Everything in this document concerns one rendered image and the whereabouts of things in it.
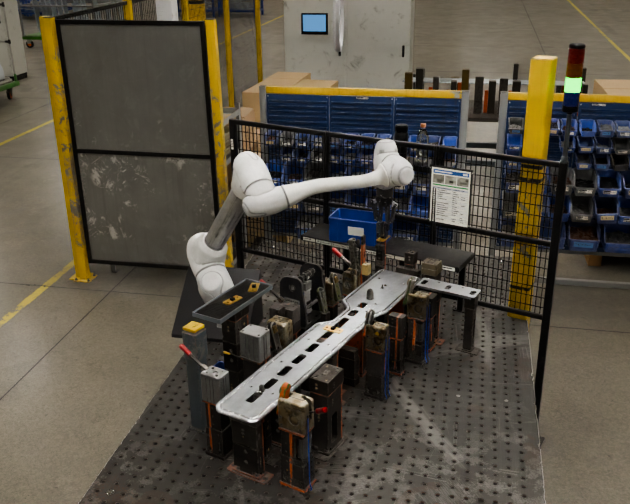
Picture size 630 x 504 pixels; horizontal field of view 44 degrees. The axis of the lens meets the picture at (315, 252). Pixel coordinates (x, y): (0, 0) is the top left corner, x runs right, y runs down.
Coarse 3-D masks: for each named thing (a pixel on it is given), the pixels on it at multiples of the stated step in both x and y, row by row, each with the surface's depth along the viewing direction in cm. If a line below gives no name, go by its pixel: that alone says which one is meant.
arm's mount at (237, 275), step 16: (192, 272) 397; (240, 272) 393; (256, 272) 391; (192, 288) 393; (192, 304) 389; (256, 304) 388; (176, 320) 387; (192, 320) 385; (256, 320) 391; (176, 336) 384; (208, 336) 380
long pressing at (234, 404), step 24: (360, 288) 364; (384, 288) 363; (360, 312) 341; (384, 312) 342; (312, 336) 322; (336, 336) 322; (288, 360) 304; (312, 360) 304; (240, 384) 288; (264, 384) 289; (216, 408) 275; (240, 408) 275; (264, 408) 274
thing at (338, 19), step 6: (336, 0) 91; (342, 0) 93; (336, 6) 91; (342, 6) 94; (336, 12) 91; (342, 12) 94; (336, 18) 91; (342, 18) 94; (336, 24) 91; (342, 24) 94; (336, 30) 92; (342, 30) 95; (336, 36) 92; (342, 36) 95; (336, 42) 93; (342, 42) 95; (336, 48) 93
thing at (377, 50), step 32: (288, 0) 976; (320, 0) 968; (352, 0) 960; (384, 0) 953; (288, 32) 991; (320, 32) 981; (352, 32) 975; (384, 32) 967; (288, 64) 1007; (320, 64) 998; (352, 64) 990; (384, 64) 982; (384, 96) 998
